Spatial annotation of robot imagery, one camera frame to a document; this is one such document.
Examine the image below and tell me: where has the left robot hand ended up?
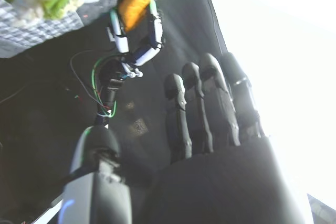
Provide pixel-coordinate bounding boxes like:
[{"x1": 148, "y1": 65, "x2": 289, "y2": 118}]
[{"x1": 49, "y1": 52, "x2": 307, "y2": 224}]

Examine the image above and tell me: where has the orange toy bread loaf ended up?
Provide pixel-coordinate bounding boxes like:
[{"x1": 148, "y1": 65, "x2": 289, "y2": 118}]
[{"x1": 117, "y1": 0, "x2": 154, "y2": 33}]

